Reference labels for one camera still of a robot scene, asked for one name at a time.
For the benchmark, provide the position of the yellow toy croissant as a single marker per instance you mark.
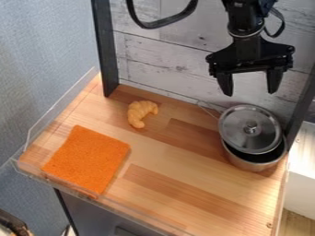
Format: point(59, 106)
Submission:
point(140, 113)

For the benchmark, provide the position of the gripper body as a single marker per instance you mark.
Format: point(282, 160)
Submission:
point(250, 55)

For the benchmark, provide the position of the orange cloth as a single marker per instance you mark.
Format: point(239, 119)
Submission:
point(87, 159)

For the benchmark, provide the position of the silver pot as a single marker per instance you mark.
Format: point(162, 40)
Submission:
point(253, 159)

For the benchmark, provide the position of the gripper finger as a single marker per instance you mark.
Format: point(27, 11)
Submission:
point(275, 80)
point(225, 83)

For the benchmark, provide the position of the silver lid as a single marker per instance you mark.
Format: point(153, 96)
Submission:
point(250, 129)

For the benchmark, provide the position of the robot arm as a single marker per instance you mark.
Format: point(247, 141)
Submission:
point(243, 14)

